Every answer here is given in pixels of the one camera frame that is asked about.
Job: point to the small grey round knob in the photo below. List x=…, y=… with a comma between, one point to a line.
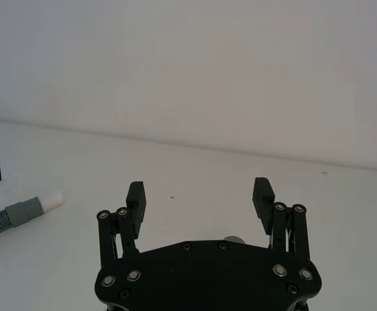
x=235, y=239

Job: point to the white table cloth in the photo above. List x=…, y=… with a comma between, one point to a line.
x=188, y=207

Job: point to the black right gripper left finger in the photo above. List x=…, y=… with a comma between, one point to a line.
x=136, y=207

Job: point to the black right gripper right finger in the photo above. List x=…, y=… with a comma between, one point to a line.
x=262, y=207

